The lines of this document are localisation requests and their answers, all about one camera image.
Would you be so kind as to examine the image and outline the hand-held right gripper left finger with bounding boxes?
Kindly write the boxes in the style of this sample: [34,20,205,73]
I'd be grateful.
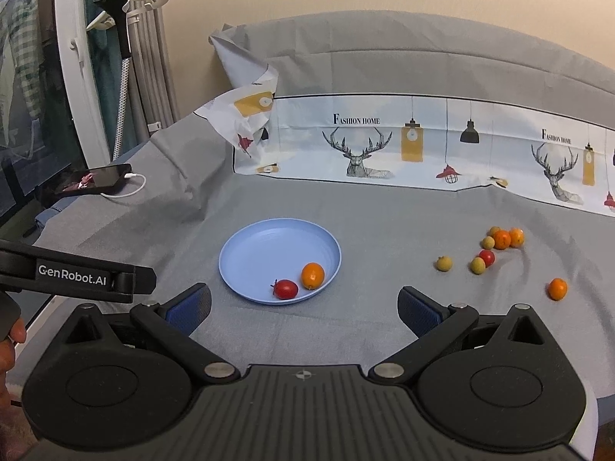
[60,283,241,385]

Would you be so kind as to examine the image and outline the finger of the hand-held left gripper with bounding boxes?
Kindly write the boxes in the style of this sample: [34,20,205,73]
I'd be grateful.
[133,267,158,304]

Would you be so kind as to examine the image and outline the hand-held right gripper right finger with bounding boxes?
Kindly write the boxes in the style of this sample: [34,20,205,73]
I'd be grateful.
[367,285,555,387]

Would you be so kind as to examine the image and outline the blue plate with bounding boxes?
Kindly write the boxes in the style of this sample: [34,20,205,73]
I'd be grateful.
[218,219,342,305]

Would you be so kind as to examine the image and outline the person's left hand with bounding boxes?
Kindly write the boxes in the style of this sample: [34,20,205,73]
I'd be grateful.
[0,319,26,411]

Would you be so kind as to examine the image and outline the black smartphone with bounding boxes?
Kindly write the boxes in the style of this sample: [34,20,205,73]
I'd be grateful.
[54,164,133,197]

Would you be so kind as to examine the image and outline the deer and lamp printed cloth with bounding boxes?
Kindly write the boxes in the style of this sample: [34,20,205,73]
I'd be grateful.
[194,24,615,217]

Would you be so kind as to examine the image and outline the grey curtain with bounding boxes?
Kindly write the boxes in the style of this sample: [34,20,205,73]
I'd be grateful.
[122,0,180,154]

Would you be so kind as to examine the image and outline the green plaid shirt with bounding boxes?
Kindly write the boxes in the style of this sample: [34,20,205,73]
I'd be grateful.
[0,0,46,149]

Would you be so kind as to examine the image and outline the black garment steamer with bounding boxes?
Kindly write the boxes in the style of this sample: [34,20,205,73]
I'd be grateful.
[93,0,134,161]

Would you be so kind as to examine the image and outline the white charging cable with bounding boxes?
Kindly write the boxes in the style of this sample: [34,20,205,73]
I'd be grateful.
[101,171,147,199]

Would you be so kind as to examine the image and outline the white door frame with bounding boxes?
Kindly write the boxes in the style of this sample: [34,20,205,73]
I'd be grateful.
[53,0,115,166]

